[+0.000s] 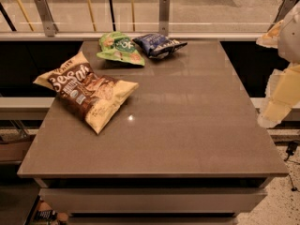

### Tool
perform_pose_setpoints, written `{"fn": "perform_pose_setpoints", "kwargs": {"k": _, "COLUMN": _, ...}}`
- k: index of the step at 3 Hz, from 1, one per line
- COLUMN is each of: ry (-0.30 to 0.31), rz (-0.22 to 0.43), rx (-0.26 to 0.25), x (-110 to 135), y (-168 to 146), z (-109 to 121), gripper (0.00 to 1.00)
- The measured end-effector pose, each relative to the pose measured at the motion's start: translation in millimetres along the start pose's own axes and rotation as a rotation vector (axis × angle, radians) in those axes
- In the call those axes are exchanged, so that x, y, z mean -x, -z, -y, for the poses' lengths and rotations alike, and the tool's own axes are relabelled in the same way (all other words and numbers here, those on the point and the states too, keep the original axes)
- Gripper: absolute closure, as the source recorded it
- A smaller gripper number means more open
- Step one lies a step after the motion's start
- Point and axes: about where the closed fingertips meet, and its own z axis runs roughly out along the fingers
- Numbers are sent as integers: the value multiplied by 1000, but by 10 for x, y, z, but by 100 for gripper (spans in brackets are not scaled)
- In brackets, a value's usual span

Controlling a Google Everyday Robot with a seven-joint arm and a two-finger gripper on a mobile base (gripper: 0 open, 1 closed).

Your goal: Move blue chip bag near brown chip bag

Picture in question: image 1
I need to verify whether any metal railing bracket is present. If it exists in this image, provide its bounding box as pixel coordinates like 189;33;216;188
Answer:
270;0;297;28
158;0;171;36
34;0;58;37

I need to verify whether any grey drawer front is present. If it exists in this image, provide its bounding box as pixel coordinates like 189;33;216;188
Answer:
39;188;266;214

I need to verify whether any green chip bag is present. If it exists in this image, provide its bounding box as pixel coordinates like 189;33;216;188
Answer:
97;31;144;66

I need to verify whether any metal railing bracket left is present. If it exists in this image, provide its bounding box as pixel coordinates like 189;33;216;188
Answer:
34;0;58;37

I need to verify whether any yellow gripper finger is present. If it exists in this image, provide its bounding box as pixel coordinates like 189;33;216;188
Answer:
256;20;283;49
258;63;300;128

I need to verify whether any horizontal metal rail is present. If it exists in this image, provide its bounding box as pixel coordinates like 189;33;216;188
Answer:
0;32;262;41

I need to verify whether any blue chip bag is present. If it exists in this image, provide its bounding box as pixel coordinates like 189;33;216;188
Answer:
133;33;188;59

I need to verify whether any brown sesame chip bag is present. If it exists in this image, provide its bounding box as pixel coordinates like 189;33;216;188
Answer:
34;52;139;134

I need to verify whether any black power adapter with cable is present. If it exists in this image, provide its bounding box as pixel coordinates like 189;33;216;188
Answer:
284;141;298;192

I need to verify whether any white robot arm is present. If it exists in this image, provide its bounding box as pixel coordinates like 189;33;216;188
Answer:
256;3;300;128

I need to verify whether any metal railing bracket right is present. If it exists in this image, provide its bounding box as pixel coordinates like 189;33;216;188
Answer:
270;0;297;28

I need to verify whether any metal railing bracket middle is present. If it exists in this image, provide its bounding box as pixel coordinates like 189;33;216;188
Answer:
158;0;171;36

